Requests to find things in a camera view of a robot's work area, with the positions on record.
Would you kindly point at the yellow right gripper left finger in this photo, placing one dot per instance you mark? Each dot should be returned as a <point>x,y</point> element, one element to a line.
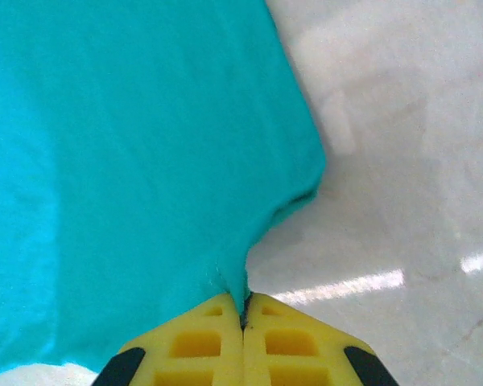
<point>193,346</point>

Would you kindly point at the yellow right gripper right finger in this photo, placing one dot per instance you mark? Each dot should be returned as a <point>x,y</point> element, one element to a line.
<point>294,346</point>

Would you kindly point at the teal t-shirt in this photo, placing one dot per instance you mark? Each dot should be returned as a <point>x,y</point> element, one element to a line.
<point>125,161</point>

